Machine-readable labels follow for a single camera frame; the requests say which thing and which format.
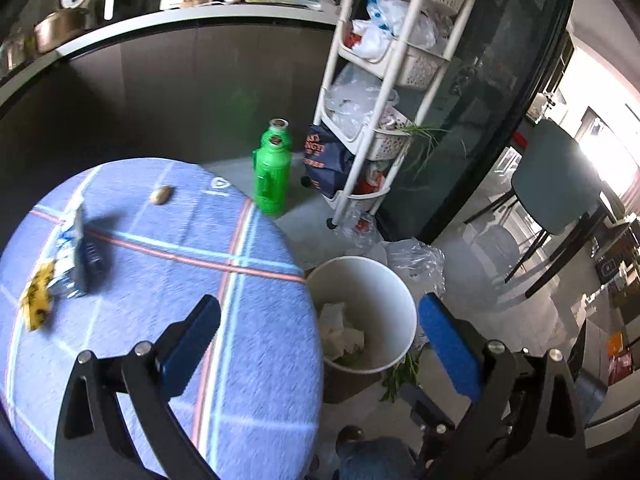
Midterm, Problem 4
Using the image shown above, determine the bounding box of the yellow wrapper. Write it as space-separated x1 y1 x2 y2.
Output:
20 259 54 332

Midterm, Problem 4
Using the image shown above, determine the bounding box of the green lettuce leaf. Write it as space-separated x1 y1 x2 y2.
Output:
380 350 422 403

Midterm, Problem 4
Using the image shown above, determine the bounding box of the white paper food bag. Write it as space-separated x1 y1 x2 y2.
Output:
319 302 366 366

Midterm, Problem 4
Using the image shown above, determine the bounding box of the white trash bucket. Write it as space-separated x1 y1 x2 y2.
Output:
307 256 416 375

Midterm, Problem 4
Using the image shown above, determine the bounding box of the grey kitchen counter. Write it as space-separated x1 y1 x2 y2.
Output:
1 1 341 113

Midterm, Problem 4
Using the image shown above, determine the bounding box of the blue jeans knee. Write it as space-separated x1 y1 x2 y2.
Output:
336 437 414 480

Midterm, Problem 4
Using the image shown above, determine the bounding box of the clear plastic bag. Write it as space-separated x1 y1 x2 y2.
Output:
342 209 447 302

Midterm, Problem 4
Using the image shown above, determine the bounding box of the blue silver snack wrapper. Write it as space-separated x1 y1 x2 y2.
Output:
48 198 105 298

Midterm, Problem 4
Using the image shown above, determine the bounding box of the blue plaid tablecloth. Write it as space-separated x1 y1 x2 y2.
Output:
1 158 323 479

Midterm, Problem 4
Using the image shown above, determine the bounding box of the dark green chair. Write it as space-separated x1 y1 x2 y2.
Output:
465 119 606 298

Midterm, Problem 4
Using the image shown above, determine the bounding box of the small brown nut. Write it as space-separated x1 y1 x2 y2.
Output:
149 185 175 205

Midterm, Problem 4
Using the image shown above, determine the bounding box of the dark blue snack bag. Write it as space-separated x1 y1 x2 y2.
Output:
303 125 355 198

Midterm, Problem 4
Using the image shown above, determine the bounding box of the green plastic bottle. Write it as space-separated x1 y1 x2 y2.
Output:
253 118 292 216

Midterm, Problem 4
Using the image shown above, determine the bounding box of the white plastic shelf rack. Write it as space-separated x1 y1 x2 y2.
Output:
312 0 476 230

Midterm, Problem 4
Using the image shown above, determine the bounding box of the copper pot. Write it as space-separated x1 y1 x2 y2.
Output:
34 8 93 54

